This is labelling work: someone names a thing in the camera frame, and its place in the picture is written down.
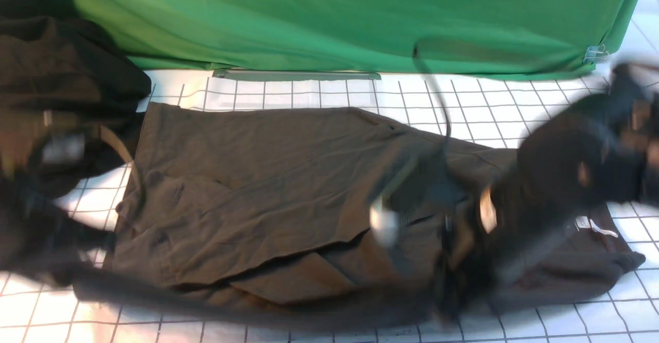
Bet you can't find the green backdrop cloth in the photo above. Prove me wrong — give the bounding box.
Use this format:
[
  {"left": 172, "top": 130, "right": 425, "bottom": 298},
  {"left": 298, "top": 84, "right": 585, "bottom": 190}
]
[{"left": 73, "top": 0, "right": 638, "bottom": 80}]

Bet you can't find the white grid table cover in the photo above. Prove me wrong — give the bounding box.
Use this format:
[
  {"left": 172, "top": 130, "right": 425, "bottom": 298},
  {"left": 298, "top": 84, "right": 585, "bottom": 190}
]
[{"left": 2, "top": 71, "right": 657, "bottom": 342}]

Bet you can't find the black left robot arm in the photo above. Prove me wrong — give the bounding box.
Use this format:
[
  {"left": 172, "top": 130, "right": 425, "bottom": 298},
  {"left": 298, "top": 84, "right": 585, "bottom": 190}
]
[{"left": 2, "top": 109, "right": 134, "bottom": 287}]

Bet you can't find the dark gray long-sleeve top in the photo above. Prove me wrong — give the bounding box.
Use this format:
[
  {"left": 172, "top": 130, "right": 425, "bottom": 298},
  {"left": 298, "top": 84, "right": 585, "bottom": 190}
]
[{"left": 103, "top": 102, "right": 647, "bottom": 315}]

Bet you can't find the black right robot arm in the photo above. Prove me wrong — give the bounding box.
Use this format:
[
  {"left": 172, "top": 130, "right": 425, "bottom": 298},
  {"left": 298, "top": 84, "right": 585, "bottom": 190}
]
[{"left": 477, "top": 62, "right": 657, "bottom": 294}]

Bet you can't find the silver binder clip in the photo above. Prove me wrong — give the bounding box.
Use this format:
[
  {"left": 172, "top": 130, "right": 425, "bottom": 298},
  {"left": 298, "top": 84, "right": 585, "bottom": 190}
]
[{"left": 583, "top": 44, "right": 610, "bottom": 64}]

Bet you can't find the black garment pile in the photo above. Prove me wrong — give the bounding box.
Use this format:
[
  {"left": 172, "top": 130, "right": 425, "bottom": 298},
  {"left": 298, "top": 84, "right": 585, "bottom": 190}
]
[{"left": 2, "top": 0, "right": 151, "bottom": 199}]

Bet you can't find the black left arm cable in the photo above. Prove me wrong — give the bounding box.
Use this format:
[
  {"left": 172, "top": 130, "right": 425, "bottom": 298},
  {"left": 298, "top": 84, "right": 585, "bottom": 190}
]
[{"left": 72, "top": 266, "right": 448, "bottom": 333}]

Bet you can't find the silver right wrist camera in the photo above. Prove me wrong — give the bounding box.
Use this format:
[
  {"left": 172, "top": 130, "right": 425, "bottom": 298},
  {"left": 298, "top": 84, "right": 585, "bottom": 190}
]
[{"left": 369, "top": 195, "right": 414, "bottom": 249}]

